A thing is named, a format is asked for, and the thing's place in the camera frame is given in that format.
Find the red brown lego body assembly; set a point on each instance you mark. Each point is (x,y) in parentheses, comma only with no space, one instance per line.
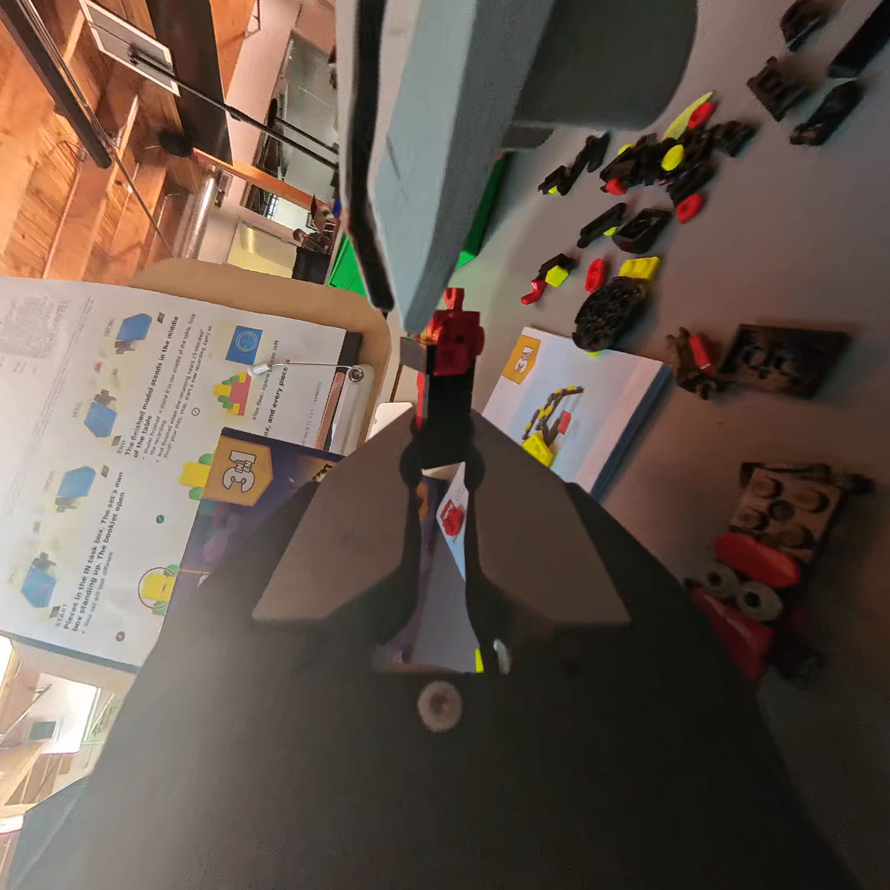
(779,529)

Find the pile of lego pieces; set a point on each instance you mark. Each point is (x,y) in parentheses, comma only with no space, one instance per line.
(608,313)

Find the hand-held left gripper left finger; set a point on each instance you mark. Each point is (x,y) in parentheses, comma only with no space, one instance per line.
(348,549)

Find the green plastic bin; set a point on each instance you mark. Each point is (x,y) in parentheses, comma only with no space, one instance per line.
(480,223)

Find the red yellow black lego model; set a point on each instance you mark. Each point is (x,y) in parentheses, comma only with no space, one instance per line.
(448,376)

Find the printed instruction sheet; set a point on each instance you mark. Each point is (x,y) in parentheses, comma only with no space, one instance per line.
(111,445)

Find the open spider instruction booklet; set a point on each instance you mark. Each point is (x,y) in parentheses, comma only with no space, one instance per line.
(584,403)

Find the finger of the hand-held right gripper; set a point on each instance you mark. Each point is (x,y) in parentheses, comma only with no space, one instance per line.
(445,125)

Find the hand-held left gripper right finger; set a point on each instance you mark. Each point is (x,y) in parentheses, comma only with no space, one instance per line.
(549,549)

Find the white panel on stand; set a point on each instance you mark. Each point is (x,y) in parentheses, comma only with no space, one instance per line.
(132,49)

